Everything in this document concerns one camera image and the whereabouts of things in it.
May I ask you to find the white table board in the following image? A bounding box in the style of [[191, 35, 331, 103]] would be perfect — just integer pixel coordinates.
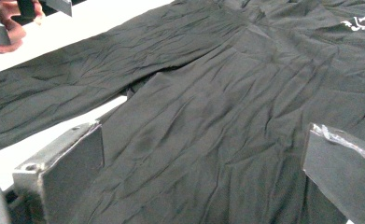
[[0, 0, 175, 191]]

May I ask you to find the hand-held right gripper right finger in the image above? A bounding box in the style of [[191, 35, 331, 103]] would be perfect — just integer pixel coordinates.
[[301, 122, 365, 224]]

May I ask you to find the black long-sleeved shirt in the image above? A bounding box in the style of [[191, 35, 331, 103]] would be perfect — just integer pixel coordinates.
[[0, 0, 365, 224]]

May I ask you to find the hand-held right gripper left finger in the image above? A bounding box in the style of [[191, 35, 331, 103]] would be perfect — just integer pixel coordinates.
[[12, 121, 105, 224]]

